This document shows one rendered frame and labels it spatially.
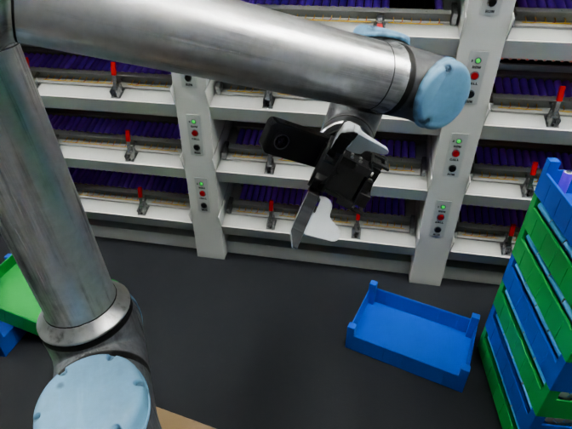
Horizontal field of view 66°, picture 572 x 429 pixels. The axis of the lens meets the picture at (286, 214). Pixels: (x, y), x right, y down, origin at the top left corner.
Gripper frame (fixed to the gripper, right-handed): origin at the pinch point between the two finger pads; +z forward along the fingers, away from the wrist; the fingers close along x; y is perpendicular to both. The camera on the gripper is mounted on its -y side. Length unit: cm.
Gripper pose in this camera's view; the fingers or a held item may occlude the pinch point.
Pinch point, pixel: (317, 191)
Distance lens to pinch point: 47.1
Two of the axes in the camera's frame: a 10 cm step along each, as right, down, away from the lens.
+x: -4.1, 8.1, 4.2
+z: -1.7, 3.9, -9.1
